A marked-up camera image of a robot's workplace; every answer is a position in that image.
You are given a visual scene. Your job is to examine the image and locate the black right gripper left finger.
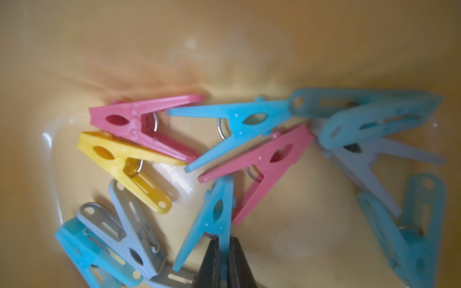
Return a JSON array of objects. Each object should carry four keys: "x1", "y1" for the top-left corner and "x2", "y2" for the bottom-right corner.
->
[{"x1": 193, "y1": 238, "x2": 221, "y2": 288}]

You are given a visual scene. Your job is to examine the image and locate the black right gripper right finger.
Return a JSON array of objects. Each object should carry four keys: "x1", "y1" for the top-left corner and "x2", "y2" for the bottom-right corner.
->
[{"x1": 227, "y1": 236, "x2": 258, "y2": 288}]

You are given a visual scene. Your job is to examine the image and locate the teal clothespin placed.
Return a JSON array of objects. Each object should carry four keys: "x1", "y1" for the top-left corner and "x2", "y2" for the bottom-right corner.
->
[
  {"x1": 173, "y1": 175, "x2": 234, "y2": 271},
  {"x1": 167, "y1": 97, "x2": 292, "y2": 173}
]

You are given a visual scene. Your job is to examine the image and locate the grey clothespin lower right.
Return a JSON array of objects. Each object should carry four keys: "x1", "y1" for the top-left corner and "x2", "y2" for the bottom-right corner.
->
[{"x1": 144, "y1": 264, "x2": 196, "y2": 288}]

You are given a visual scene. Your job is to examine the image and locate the grey clothespin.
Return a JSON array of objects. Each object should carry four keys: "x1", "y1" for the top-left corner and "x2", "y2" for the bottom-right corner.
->
[
  {"x1": 144, "y1": 264, "x2": 196, "y2": 288},
  {"x1": 77, "y1": 180, "x2": 166, "y2": 280}
]

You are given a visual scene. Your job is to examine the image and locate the grey clothespin lower left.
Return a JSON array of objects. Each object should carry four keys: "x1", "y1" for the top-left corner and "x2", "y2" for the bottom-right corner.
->
[{"x1": 77, "y1": 180, "x2": 166, "y2": 280}]

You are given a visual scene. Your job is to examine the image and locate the teal clothespin tray bottom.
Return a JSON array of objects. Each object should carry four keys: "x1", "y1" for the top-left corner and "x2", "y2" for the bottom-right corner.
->
[{"x1": 55, "y1": 217, "x2": 144, "y2": 288}]

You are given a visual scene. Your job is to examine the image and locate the teal clothespin tray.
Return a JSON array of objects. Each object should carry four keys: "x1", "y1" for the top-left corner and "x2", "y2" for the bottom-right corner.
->
[
  {"x1": 357, "y1": 173, "x2": 447, "y2": 288},
  {"x1": 289, "y1": 88, "x2": 443, "y2": 149},
  {"x1": 55, "y1": 217, "x2": 144, "y2": 288}
]

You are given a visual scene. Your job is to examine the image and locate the yellow clothespin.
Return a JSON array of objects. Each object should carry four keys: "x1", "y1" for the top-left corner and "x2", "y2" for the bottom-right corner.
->
[{"x1": 78, "y1": 132, "x2": 186, "y2": 214}]

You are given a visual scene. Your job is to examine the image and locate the grey clothespin tray top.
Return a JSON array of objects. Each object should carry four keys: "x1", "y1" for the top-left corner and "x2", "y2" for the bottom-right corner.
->
[{"x1": 321, "y1": 138, "x2": 445, "y2": 217}]

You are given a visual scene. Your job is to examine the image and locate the teal clothespin tray middle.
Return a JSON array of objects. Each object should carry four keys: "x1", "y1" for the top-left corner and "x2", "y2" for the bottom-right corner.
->
[{"x1": 357, "y1": 173, "x2": 447, "y2": 288}]

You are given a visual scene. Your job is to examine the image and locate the pink clothespin in tray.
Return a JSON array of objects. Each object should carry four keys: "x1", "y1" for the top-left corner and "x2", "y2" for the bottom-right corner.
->
[{"x1": 89, "y1": 94, "x2": 205, "y2": 163}]

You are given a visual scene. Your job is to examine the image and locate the teal clothespin tray top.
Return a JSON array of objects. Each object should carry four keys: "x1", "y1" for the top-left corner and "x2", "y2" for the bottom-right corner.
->
[{"x1": 289, "y1": 88, "x2": 443, "y2": 149}]

